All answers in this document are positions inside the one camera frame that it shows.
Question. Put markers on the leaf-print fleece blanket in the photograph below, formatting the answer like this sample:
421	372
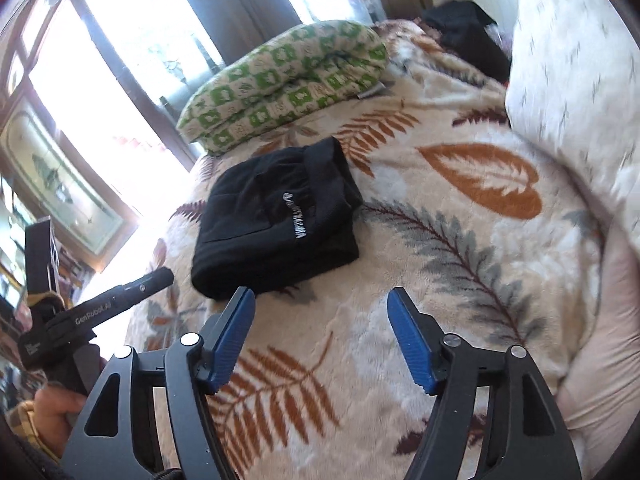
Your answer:
425	260

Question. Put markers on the person's left forearm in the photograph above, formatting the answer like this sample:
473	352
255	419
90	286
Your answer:
20	422

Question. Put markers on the pink bed sheet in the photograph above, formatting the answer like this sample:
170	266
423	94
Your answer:
610	335

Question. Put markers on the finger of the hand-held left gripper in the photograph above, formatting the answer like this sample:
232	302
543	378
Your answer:
147	282

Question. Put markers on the green checked pillow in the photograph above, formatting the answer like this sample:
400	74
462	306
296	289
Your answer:
280	85

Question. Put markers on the framed picture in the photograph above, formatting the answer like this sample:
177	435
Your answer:
55	180

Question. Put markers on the white speckled pillow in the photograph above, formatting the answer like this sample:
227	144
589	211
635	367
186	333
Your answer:
565	85

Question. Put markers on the black pants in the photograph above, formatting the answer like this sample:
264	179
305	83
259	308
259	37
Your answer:
260	220

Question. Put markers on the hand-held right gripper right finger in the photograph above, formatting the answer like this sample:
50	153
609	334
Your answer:
410	340

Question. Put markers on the person's left hand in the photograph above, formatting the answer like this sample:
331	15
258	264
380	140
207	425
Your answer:
52	410

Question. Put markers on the dark cloth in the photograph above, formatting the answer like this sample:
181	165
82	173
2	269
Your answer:
465	35

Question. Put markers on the window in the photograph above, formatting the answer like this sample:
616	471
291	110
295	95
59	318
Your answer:
125	60

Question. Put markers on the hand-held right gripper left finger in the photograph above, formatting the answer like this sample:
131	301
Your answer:
232	340

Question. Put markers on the grey curtain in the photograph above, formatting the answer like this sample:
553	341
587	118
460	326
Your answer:
240	0

